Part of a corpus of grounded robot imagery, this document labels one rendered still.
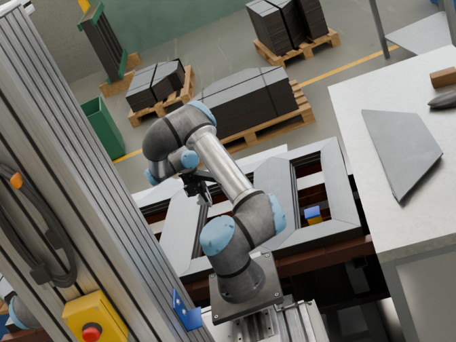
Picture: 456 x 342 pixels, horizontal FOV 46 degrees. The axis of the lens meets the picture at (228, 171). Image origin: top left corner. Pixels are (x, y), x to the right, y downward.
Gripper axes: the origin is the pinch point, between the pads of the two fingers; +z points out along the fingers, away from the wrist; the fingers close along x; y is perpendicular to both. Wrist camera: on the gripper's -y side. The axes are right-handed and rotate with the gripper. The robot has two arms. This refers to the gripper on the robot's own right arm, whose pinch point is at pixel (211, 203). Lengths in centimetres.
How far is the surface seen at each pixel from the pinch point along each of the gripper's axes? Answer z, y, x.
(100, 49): 22, 237, -564
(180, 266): 5.7, 13.5, 30.5
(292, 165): 9.0, -36.2, -27.3
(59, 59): 44, 393, -750
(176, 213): 5.8, 21.4, -11.2
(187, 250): 5.8, 11.5, 21.2
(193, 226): 5.8, 10.7, 4.2
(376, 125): -15, -77, 4
